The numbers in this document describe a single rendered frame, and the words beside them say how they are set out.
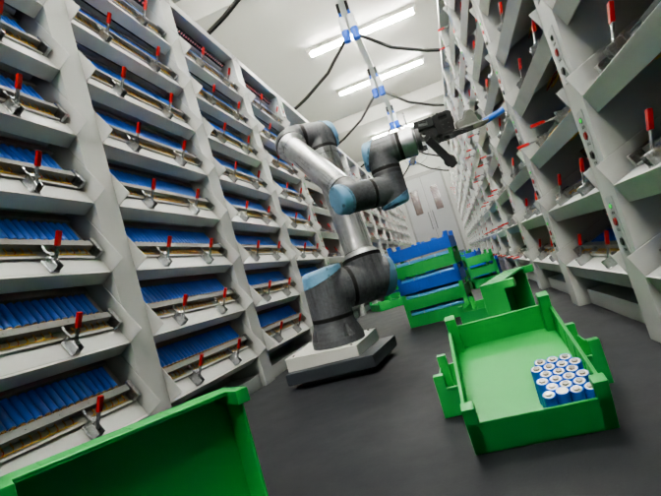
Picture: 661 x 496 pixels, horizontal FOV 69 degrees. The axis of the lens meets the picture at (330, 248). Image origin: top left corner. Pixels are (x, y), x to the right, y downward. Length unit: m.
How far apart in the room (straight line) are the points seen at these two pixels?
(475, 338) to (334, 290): 0.73
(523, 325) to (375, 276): 0.79
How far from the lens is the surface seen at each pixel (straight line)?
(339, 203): 1.39
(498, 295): 1.20
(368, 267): 1.72
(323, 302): 1.65
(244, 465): 0.80
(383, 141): 1.48
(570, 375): 0.80
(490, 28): 1.94
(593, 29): 1.19
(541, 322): 1.04
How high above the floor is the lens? 0.30
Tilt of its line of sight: 4 degrees up
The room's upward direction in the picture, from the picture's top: 17 degrees counter-clockwise
